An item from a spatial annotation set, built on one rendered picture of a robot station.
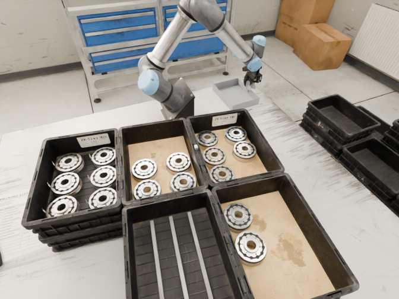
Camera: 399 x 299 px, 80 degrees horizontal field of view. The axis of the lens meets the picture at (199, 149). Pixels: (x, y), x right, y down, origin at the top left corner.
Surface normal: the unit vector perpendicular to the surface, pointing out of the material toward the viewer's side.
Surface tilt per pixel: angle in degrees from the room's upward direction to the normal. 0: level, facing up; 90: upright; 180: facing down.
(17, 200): 0
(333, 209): 0
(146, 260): 0
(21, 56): 90
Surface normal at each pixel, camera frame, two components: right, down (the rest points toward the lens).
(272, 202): 0.02, -0.69
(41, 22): 0.40, 0.67
